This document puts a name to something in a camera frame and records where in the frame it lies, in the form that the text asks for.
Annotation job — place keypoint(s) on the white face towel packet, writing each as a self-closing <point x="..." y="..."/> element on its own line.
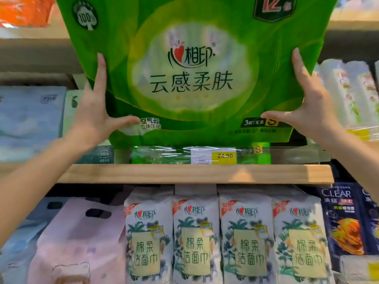
<point x="195" y="239"/>
<point x="148" y="239"/>
<point x="302" y="245"/>
<point x="248" y="242"/>

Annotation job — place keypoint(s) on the clear plastic shelf rail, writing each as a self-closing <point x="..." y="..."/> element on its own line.
<point x="296" y="155"/>

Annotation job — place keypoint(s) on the white floral tissue pack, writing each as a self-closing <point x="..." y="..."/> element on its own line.
<point x="346" y="91"/>

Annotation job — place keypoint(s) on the person's right hand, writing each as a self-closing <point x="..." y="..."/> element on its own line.
<point x="315" y="115"/>

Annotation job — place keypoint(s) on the white box with yellow label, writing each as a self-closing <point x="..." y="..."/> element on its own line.
<point x="355" y="270"/>

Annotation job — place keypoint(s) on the light blue tissue pack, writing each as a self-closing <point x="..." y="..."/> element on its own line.
<point x="29" y="124"/>

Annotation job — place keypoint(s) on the white and yellow price tag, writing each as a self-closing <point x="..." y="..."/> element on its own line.
<point x="213" y="156"/>

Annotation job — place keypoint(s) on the person's right thumb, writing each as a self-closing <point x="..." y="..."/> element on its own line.
<point x="277" y="115"/>

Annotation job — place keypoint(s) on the person's right forearm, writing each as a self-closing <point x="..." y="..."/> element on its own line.
<point x="358" y="162"/>

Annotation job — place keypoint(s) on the pale green tissue pack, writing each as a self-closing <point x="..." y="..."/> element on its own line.
<point x="69" y="109"/>

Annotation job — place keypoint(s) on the large green tissue pack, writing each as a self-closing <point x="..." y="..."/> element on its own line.
<point x="192" y="70"/>

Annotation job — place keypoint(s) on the orange packet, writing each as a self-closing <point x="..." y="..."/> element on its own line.
<point x="23" y="10"/>

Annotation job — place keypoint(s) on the yellow price label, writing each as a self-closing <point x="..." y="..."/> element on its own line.
<point x="359" y="134"/>

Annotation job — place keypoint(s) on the light wooden shelf board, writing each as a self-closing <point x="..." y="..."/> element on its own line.
<point x="189" y="174"/>

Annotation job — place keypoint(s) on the person's left thumb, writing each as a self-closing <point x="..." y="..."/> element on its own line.
<point x="125" y="121"/>

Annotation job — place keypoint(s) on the person's left forearm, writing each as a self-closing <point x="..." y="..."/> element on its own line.
<point x="35" y="180"/>

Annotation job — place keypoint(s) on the person's left hand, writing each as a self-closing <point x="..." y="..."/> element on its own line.
<point x="88" y="118"/>

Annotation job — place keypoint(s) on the dark blue shampoo bottle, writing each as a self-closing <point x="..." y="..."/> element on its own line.
<point x="340" y="224"/>
<point x="371" y="221"/>

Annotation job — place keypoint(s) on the pale blue tissue bag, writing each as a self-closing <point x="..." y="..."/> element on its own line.
<point x="17" y="248"/>

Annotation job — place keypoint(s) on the pink tissue bag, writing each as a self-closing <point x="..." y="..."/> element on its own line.
<point x="80" y="242"/>

